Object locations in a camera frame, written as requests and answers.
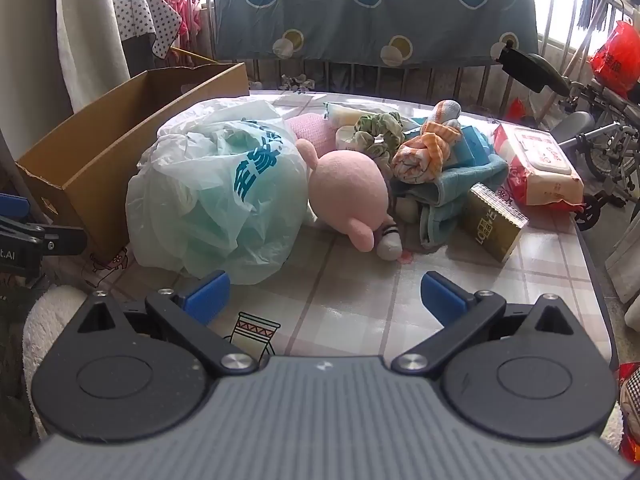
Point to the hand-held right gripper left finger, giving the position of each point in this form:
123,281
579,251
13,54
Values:
207,292

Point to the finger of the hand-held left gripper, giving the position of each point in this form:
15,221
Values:
12,205

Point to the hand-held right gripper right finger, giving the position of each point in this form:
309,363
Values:
442,294

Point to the white green plastic bag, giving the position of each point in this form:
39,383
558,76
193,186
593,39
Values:
215,200

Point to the brown cardboard box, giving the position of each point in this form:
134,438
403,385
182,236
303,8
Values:
100,170

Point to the pink plush toy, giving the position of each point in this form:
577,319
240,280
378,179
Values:
345,185

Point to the green white scrunchie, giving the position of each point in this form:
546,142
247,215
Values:
385,127

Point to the small white cup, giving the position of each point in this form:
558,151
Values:
345,136

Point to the white soft tissue packet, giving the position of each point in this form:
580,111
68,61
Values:
345,112

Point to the white fluffy cushion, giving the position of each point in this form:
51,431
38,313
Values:
50,320

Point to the white black striped sock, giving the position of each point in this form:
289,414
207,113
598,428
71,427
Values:
390,247

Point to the gold box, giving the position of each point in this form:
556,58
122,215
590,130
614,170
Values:
492,225

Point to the plaid tablecloth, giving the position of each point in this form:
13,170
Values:
350,300

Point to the teal towel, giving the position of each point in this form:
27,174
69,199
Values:
450,185

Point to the orange striped cloth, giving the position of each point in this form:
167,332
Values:
420,160

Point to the blue wipes pack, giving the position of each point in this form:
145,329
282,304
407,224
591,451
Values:
472,145

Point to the red white wet wipes pack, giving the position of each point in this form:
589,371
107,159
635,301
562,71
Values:
535,160

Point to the pale grey curtain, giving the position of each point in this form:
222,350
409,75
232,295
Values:
625,265

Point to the white curtain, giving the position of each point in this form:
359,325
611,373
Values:
85,35

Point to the pink towel pack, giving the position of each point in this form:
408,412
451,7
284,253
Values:
312,132

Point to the small red bag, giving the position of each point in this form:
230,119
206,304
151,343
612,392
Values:
516,109

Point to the red patterned bag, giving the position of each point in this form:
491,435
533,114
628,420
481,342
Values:
631,390

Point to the polka dot cloth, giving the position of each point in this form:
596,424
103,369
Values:
145,15

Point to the folded wheelchair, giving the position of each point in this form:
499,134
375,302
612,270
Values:
600,110

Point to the black padded seat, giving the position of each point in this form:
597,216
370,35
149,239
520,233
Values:
532,67

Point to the large red plastic bag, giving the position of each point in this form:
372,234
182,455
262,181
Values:
617,57

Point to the blue dotted bed sheet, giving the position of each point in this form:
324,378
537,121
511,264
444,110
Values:
325,20

